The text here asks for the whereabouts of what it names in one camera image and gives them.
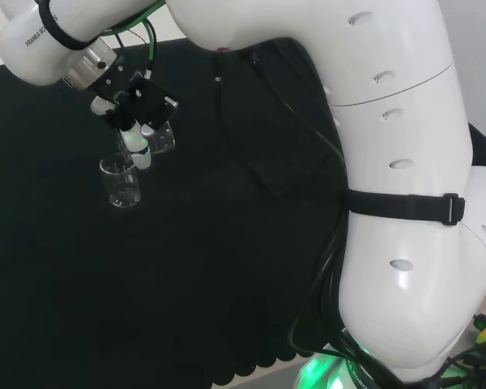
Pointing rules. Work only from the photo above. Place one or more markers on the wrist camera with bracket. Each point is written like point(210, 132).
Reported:
point(156, 103)

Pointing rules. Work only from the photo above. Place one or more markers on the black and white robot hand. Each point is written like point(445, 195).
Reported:
point(134, 138)

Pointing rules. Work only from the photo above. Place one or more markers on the clear glass beaker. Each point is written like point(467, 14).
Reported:
point(121, 186)
point(164, 142)

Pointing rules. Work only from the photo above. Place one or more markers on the black cloth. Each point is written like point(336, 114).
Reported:
point(105, 263)

